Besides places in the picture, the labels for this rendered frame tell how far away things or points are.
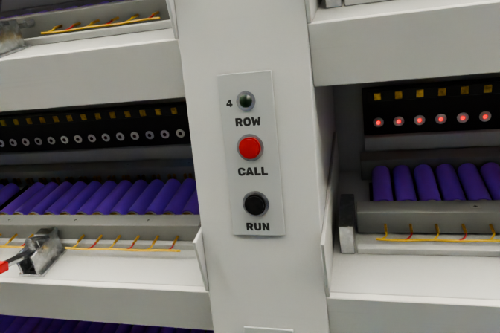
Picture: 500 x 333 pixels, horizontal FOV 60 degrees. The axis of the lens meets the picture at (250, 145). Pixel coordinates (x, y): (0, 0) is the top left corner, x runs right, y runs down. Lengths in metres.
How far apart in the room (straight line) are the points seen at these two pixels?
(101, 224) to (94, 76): 0.16
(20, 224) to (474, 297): 0.42
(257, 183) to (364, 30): 0.13
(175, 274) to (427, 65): 0.26
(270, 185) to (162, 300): 0.15
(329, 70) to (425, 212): 0.15
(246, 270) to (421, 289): 0.13
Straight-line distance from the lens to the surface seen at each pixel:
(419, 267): 0.38
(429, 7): 0.31
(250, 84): 0.31
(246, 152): 0.31
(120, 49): 0.35
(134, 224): 0.43
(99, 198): 0.52
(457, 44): 0.31
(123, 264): 0.43
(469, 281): 0.37
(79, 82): 0.38
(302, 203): 0.32
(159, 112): 0.52
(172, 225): 0.42
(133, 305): 0.42
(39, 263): 0.46
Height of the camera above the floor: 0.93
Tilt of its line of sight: 10 degrees down
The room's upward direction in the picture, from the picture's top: 5 degrees counter-clockwise
